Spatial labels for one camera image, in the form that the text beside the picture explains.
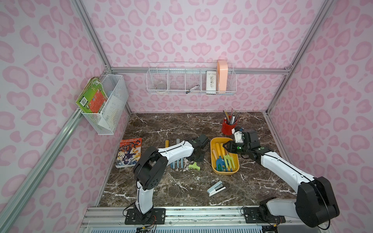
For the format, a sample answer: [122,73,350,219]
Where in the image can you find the white handle lightblue fork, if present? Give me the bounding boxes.
[175,138,185,169]

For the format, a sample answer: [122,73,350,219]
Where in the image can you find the yellow handle teal fork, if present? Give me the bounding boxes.
[165,140,175,169]

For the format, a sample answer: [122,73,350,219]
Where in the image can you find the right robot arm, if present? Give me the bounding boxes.
[223,128,340,228]

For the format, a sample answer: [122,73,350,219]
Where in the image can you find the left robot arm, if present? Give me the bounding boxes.
[133,135,210,216]

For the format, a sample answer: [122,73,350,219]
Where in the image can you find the yellow storage box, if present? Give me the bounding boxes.
[210,137,240,175]

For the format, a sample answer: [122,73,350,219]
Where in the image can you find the white patterned card box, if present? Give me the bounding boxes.
[206,71,217,94]

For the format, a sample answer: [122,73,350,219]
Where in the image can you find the pink box on shelf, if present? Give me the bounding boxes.
[217,60,228,92]

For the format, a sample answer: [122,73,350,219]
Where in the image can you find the red pencil cup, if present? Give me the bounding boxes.
[221,116,237,136]

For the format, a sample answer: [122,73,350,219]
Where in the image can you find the pencils in cup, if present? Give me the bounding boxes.
[223,108,241,125]

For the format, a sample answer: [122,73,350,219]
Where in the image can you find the white blue stapler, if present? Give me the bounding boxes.
[207,181,226,197]

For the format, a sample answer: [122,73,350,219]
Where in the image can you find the black white marker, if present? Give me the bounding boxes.
[186,85,200,94]

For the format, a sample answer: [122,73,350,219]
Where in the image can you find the grey round object on shelf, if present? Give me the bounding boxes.
[156,81,167,90]

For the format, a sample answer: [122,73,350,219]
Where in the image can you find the red comic book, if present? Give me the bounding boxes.
[115,138,142,169]

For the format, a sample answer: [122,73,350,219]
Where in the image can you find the white mesh side basket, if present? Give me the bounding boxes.
[82,74,129,135]

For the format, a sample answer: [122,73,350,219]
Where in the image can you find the green red book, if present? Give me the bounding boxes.
[76,77,108,114]

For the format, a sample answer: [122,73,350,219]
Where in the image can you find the wood handle lime fork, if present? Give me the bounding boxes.
[225,150,235,171]

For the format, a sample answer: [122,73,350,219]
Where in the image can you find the yellow handle blue fork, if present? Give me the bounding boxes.
[215,143,225,172]

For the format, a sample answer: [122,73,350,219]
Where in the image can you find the white wire wall shelf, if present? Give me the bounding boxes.
[146,62,237,95]

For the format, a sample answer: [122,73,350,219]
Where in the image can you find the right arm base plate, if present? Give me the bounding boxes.
[240,206,286,224]

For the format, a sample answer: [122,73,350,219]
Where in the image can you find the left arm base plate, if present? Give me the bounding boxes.
[123,208,166,225]

